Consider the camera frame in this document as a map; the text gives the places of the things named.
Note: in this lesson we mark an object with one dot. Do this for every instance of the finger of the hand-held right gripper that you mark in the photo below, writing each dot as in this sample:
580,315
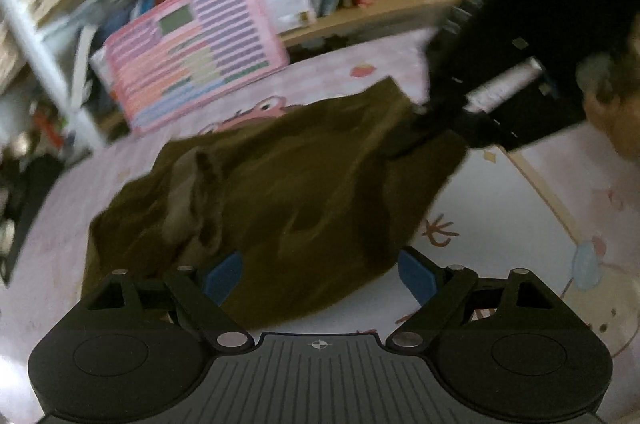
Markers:
425,129

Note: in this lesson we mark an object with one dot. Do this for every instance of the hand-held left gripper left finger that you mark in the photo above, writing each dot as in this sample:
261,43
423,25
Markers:
225,276

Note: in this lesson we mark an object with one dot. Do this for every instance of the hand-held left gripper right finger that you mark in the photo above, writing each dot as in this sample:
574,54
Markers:
417,274

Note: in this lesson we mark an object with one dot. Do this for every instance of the olive green garment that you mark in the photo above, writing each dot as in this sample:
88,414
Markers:
300,184

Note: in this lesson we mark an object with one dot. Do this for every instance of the person's right hand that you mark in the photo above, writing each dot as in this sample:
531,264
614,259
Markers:
617,126

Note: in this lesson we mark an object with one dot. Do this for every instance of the pink checkered printed desk mat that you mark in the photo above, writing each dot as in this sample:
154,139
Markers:
500,214

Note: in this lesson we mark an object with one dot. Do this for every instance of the white barcode box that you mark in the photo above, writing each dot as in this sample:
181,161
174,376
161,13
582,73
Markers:
290,10

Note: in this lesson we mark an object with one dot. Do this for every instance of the black box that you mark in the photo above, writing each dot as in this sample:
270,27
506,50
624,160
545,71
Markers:
30,184

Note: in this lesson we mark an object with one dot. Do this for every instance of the pink toy learning tablet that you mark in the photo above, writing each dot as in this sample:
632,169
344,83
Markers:
200,44

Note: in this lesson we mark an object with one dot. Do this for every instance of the thick white book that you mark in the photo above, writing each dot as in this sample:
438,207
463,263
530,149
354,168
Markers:
85,59

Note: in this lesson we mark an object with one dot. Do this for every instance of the white wooden bookshelf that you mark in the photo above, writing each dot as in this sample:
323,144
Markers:
30,34

